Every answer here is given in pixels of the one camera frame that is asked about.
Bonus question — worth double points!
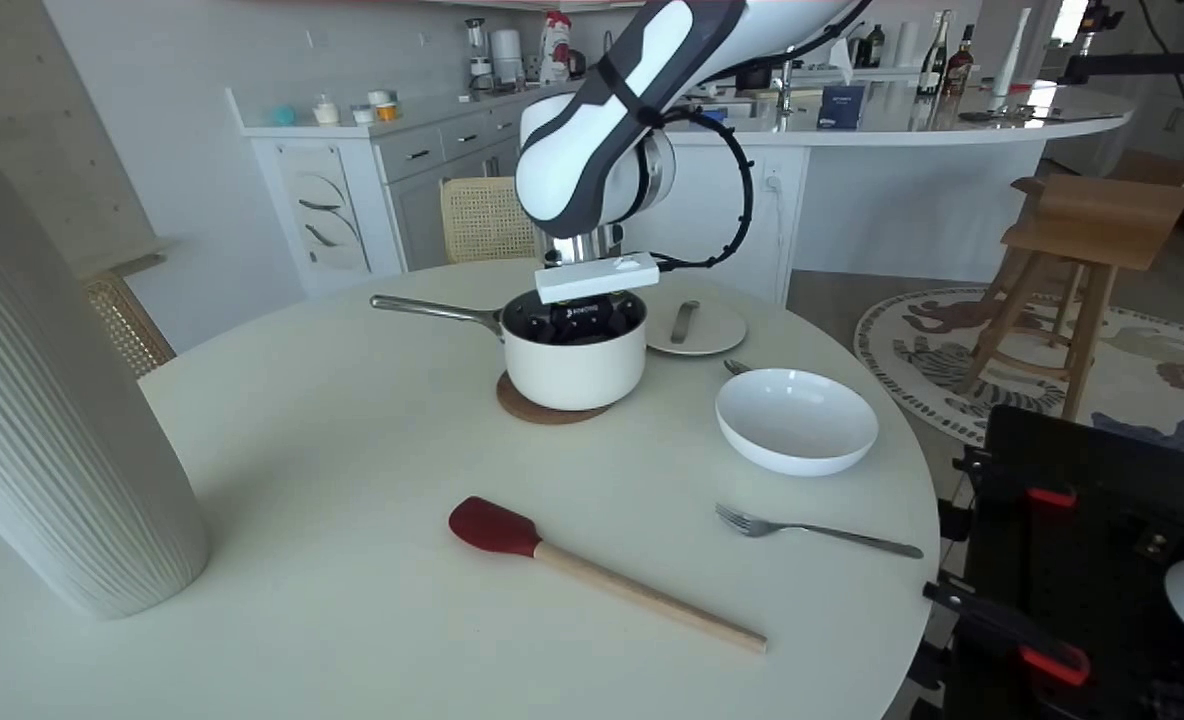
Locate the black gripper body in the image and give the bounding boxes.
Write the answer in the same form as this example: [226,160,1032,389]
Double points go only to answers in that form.
[524,295,630,336]

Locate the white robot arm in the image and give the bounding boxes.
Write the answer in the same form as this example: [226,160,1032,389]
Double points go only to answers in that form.
[513,0,871,303]

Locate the white ceramic bowl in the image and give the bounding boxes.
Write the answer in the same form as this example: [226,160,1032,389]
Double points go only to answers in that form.
[717,369,879,477]

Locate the round cork trivet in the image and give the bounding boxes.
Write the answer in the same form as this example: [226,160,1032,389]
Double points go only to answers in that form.
[495,371,602,423]

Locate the white kitchen cabinet counter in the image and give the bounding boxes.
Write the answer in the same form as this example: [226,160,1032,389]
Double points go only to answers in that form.
[226,87,538,295]

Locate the silver fork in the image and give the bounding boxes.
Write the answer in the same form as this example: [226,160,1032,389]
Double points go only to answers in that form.
[717,505,923,560]

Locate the white kitchen island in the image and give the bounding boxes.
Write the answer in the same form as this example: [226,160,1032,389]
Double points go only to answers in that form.
[710,82,1132,303]

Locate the round patterned rug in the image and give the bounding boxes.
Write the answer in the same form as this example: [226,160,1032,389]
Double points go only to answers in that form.
[850,294,1184,453]

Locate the red black clamp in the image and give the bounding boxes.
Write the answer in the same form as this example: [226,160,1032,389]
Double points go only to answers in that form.
[923,578,1091,690]
[954,453,1087,525]

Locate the tall white ribbed vase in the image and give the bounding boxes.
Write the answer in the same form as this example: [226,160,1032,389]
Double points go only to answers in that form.
[0,174,206,617]

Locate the wooden bar stool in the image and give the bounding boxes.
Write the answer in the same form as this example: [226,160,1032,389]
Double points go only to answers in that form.
[968,178,1184,419]

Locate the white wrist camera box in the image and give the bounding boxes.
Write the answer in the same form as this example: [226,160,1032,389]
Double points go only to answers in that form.
[536,257,660,303]

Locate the white saucepan with steel handle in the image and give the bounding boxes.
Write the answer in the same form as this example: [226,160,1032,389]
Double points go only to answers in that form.
[373,294,646,412]

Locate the red spatula wooden handle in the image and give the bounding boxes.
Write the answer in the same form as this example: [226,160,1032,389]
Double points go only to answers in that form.
[449,495,766,651]

